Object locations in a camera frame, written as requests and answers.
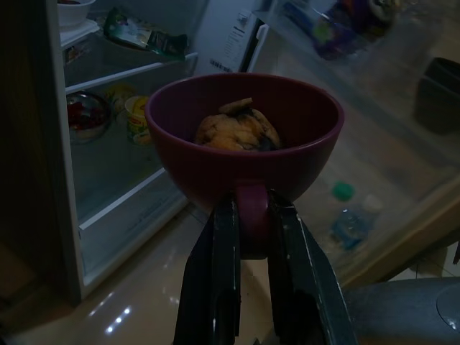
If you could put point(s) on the brown cooked food piece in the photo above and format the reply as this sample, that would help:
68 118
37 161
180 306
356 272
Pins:
237 133

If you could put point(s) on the grey fridge door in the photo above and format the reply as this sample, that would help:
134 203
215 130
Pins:
388 161

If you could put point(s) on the white plastic lidded box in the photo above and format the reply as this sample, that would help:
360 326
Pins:
81 32

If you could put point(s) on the green white food packet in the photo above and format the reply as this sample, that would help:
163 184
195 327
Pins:
136 30

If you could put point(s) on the yellow paper cup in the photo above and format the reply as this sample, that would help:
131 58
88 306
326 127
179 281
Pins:
138 122

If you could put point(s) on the yellow food packet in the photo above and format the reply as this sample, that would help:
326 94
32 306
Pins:
120 95

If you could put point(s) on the white bowl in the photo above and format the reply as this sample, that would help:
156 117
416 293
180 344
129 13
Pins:
73 12

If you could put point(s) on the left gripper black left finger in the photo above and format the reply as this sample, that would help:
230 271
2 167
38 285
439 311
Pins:
212 280

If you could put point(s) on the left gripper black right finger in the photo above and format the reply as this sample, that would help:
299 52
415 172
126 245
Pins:
305 287

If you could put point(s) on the grey fridge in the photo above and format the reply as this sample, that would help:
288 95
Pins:
118 172

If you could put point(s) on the small bottle green cap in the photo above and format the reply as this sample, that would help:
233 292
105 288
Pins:
343 189
354 228

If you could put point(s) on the purple snack bag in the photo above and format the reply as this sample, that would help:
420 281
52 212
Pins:
345 32

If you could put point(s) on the white label sticker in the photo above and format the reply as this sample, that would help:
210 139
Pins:
235 39

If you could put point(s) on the steel bowl red fruit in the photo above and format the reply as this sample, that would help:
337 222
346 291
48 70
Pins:
88 118

